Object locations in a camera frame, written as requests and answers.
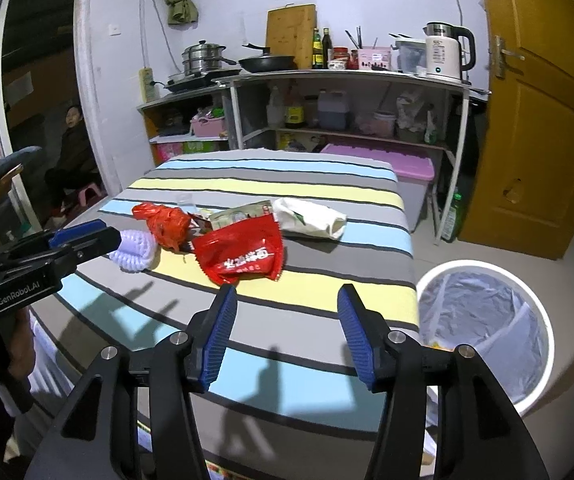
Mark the yellow oil bottle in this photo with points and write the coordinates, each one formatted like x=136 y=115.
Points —
x=294 y=109

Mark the white electric kettle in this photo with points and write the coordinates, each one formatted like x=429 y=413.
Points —
x=450 y=51

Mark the striped tablecloth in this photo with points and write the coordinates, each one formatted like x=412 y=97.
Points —
x=287 y=403

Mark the small colourful wrapper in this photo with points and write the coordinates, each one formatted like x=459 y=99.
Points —
x=200 y=222

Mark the clear plastic cup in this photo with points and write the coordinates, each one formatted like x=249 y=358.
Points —
x=186 y=202

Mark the white bag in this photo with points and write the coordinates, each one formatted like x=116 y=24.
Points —
x=303 y=217

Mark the steel steamer pot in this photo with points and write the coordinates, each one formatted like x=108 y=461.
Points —
x=203 y=58

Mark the green grey snack wrapper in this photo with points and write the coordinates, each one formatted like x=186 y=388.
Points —
x=226 y=217

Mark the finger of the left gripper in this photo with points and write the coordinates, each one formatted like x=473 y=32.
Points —
x=82 y=234
x=92 y=247

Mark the wooden cutting board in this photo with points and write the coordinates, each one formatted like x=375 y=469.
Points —
x=289 y=31

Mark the black frying pan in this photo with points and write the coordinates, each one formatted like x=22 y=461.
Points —
x=266 y=61

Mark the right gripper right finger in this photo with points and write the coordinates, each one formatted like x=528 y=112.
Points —
x=480 y=434

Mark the red noodle wrapper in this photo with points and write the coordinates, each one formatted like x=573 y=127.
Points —
x=244 y=249

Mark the clear plastic container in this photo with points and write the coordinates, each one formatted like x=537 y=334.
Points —
x=411 y=55

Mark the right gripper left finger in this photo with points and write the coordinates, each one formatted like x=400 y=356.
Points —
x=94 y=436

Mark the white foam fruit net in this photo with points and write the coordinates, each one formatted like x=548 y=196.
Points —
x=136 y=251

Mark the pink utensil holder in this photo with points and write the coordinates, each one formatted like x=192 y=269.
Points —
x=374 y=58

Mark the purple lid storage box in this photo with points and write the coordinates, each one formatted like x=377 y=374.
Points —
x=414 y=169

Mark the door handle lock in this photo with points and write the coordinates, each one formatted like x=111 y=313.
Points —
x=499 y=59

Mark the white trash bin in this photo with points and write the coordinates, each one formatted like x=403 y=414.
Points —
x=487 y=329

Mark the dark soy sauce bottle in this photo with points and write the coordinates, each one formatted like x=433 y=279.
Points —
x=327 y=47

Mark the wooden door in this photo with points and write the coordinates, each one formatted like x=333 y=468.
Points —
x=523 y=197

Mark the metal kitchen shelf rack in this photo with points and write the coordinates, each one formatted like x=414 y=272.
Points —
x=305 y=110

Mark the green bottle on floor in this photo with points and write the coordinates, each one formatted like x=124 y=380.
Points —
x=455 y=218

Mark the grey bin liner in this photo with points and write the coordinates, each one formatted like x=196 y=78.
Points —
x=484 y=329

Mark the seated person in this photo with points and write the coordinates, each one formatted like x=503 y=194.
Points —
x=76 y=166

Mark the left hand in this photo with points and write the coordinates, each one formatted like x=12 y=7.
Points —
x=21 y=346

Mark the red plastic bag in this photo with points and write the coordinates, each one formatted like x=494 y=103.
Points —
x=169 y=225

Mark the green glass bottle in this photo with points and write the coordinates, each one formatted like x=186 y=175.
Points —
x=317 y=51

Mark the pink basket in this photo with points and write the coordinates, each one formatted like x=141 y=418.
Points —
x=205 y=127

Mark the dark liquid jug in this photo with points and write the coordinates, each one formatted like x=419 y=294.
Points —
x=333 y=110

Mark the red jar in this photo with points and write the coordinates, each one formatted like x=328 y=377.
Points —
x=340 y=53

